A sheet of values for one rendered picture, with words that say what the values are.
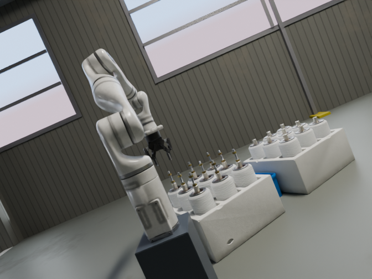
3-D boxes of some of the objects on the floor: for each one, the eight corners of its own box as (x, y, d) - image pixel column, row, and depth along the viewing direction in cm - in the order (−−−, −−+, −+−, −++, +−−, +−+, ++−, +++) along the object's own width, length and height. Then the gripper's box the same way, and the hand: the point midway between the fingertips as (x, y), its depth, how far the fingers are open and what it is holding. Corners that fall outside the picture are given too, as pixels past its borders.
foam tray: (285, 211, 118) (270, 174, 117) (217, 263, 102) (198, 220, 101) (234, 202, 154) (222, 173, 152) (177, 239, 137) (163, 207, 136)
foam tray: (355, 159, 141) (343, 127, 140) (308, 194, 125) (294, 159, 123) (296, 161, 176) (287, 136, 175) (254, 189, 160) (242, 161, 159)
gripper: (162, 127, 136) (175, 156, 137) (135, 139, 131) (148, 169, 132) (166, 125, 129) (180, 156, 130) (138, 138, 124) (152, 170, 125)
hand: (163, 160), depth 131 cm, fingers open, 6 cm apart
